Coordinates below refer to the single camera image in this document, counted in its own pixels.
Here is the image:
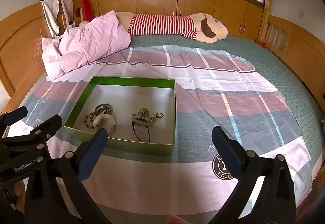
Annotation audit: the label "wooden headboard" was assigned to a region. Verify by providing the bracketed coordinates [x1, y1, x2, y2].
[1, 3, 50, 113]

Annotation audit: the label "green quilted mattress cover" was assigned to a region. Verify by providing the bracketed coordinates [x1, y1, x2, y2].
[129, 34, 325, 166]

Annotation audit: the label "pink crumpled duvet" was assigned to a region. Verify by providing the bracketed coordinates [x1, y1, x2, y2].
[41, 11, 131, 81]

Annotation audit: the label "green cardboard box lid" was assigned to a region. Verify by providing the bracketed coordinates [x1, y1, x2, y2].
[64, 77, 176, 156]

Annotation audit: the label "white towel on headboard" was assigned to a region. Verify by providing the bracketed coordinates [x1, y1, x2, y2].
[41, 0, 60, 37]

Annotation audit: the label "red cloth on chair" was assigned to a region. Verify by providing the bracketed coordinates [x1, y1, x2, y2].
[75, 0, 94, 22]

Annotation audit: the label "pink towel on headboard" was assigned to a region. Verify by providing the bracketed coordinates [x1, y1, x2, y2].
[59, 0, 74, 28]

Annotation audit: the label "plaid pink grey bed sheet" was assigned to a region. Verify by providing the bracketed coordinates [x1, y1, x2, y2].
[8, 45, 316, 223]

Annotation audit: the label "wooden footboard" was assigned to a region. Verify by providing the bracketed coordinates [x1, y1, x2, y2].
[261, 15, 324, 110]

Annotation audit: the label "striped shirt plush toy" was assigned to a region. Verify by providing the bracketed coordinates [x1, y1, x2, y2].
[117, 12, 228, 43]

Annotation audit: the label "wooden wardrobe cabinets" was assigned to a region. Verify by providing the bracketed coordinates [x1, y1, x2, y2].
[92, 0, 264, 40]

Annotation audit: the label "beaded bracelets pile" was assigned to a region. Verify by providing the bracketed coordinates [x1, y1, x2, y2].
[83, 103, 118, 135]

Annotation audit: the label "black cord pendant necklace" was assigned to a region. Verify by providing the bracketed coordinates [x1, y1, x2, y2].
[130, 107, 158, 143]

